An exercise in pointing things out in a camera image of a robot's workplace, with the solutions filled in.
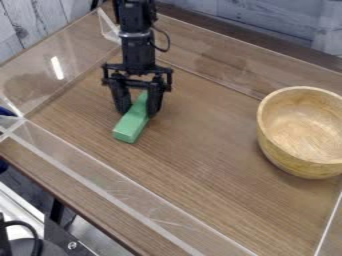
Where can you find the light wooden bowl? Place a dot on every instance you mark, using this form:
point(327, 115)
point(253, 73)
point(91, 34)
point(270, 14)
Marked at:
point(300, 131)

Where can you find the black table leg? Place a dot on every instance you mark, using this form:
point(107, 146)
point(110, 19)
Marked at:
point(57, 211)

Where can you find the blue object at left edge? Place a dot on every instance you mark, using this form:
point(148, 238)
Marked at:
point(6, 112)

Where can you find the green rectangular block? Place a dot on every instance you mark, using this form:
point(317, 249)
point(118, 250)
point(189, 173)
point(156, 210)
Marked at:
point(132, 124)

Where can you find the black metal bracket with screw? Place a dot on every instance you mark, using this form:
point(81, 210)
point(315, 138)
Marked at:
point(61, 243)

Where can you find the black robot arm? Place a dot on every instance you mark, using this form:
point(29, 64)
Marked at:
point(136, 16)

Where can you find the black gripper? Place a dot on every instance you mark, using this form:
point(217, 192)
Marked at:
point(138, 72)

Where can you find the clear acrylic corner bracket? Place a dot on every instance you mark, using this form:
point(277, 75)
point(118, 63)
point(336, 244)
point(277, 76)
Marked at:
point(109, 28)

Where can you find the clear acrylic tray wall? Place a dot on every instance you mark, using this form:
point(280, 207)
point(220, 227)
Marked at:
point(192, 191)

